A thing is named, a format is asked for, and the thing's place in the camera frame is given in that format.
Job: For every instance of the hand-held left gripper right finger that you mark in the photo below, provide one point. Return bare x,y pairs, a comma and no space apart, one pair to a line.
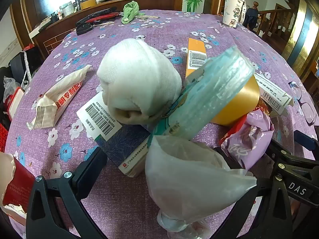
231,158

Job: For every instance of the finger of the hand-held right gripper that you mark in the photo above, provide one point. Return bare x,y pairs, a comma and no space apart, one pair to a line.
296,159
307,140

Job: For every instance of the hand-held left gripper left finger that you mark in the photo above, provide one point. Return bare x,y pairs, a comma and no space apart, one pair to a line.
87,171

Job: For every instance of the pink plastic bag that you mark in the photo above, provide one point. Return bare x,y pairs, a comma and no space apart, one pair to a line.
251,137

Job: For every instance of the translucent white plastic bag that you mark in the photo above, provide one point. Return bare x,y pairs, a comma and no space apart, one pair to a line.
189,176

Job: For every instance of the blue white medicine box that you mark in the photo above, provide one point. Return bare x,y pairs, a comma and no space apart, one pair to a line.
124,142

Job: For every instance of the light blue tissue packet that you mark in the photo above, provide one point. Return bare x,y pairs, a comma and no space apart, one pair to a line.
214,92

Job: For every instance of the red plastic basket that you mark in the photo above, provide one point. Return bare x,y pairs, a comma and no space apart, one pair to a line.
3,137

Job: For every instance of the orange box with barcode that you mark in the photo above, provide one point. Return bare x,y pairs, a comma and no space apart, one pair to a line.
195,51

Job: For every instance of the red foil packet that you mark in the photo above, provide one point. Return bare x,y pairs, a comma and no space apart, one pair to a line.
230,132

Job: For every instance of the eyeglasses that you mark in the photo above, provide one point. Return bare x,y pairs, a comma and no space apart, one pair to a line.
307,107

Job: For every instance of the large yellow tape roll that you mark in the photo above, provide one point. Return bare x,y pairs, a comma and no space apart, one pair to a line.
239,104

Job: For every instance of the white box with barcode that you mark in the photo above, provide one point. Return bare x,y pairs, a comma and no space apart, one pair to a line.
271,92

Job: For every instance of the torn red white box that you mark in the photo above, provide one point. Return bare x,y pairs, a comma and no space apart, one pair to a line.
18,184

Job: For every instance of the cream paper wrapper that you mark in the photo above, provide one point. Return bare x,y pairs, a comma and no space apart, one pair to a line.
57,97

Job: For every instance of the white red-rimmed container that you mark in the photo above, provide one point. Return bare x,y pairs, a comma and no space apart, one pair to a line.
15,104

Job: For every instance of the clear plastic bag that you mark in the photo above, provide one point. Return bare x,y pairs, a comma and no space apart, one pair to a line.
9,87

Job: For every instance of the wooden stair railing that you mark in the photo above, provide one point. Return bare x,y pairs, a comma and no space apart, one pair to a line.
274,20

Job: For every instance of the dark paper bag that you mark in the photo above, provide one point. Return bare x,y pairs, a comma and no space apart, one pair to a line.
17,64

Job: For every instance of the dark cloth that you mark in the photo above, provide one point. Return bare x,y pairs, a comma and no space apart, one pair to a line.
250,17

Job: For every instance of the wooden counter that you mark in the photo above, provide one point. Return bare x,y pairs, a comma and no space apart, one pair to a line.
62,32

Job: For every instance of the purple floral tablecloth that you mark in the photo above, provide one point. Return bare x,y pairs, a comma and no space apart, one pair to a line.
154,37

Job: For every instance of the thin wooden stick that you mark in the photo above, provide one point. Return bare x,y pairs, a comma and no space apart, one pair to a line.
103,23
147,16

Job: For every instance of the white printed paper cup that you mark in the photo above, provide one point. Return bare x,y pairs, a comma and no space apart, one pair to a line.
233,8

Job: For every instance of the black and red tool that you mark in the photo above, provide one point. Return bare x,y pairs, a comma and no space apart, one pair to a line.
102,16

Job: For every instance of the green cloth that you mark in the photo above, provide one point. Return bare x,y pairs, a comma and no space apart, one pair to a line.
130,11

